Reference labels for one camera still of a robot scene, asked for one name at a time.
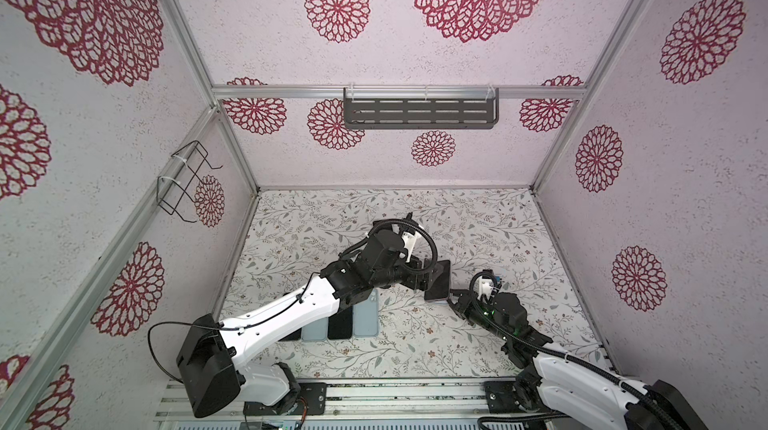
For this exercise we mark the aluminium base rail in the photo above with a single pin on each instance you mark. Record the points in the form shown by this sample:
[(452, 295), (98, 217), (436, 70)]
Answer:
[(348, 399)]

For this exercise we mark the light blue phone case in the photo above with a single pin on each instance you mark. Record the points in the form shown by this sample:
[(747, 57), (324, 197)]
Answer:
[(315, 331), (366, 317)]

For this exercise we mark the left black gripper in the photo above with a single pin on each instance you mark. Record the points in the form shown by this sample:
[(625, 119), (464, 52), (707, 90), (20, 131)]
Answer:
[(424, 278)]

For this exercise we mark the black wire wall basket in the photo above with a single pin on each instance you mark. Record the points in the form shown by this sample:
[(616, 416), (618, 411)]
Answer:
[(171, 191)]

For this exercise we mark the black phone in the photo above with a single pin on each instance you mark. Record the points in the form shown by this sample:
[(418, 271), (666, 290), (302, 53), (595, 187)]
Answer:
[(439, 282), (341, 325)]

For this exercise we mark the black phone removed from case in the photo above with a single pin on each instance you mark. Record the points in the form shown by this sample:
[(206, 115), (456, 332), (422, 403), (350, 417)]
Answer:
[(293, 336)]

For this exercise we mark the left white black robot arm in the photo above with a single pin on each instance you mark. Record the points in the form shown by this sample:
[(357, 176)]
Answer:
[(216, 359)]

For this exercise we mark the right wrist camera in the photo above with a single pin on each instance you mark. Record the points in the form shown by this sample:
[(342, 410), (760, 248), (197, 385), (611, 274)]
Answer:
[(486, 284)]

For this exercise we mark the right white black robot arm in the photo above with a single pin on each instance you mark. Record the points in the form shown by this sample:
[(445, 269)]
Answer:
[(555, 384)]

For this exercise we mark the grey slotted wall shelf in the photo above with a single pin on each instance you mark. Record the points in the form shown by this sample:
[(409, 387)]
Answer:
[(419, 113)]

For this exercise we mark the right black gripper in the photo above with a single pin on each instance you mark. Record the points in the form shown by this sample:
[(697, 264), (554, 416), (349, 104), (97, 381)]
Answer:
[(465, 304)]

